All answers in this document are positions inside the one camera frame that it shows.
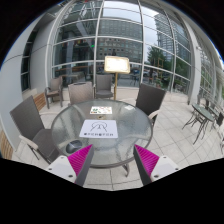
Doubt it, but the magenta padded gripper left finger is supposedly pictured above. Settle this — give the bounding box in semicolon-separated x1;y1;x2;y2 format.
46;145;94;186

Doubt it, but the colourful menu card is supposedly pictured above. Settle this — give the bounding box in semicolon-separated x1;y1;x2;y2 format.
90;106;112;115

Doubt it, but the grey wicker chair back centre-left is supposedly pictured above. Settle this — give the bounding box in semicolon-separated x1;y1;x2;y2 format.
68;82;93;104

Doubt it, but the green metal side table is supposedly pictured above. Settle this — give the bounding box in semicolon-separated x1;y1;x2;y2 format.
183;104;214;143

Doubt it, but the black computer mouse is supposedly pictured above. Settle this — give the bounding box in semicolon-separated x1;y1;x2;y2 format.
66;140;82;154

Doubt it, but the grey wicker chair near left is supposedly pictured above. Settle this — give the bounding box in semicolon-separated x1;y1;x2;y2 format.
10;96;60;163

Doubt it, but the grey wicker chair back centre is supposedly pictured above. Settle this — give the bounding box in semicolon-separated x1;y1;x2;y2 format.
95;75;113;99

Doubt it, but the dark chair far right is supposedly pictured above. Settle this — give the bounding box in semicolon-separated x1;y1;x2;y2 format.
212;112;224;151

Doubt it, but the round glass table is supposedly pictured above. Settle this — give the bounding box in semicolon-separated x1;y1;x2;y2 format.
51;100;153;173

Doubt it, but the white mouse pad with logo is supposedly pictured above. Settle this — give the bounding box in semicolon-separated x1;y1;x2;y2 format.
79;119;118;139

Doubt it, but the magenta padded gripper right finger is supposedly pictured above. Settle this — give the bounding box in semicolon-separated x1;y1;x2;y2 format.
133;145;179;185

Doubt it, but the grey wicker chair far left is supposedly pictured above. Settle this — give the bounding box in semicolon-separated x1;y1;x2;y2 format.
44;76;63;108

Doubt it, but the grey wicker chair right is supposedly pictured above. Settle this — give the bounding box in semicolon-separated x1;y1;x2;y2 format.
136;83;166;124

